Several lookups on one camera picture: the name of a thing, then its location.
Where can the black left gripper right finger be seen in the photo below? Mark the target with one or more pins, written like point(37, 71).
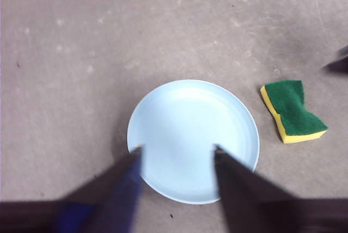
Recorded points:
point(258, 205)

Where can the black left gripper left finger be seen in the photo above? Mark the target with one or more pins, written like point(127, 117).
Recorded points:
point(89, 205)

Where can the light blue round plate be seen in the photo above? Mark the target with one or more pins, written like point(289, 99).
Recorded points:
point(185, 124)

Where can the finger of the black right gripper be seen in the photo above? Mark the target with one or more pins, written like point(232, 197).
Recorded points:
point(338, 65)

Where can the yellow sponge with green scourer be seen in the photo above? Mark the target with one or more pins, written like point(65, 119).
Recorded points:
point(293, 107)

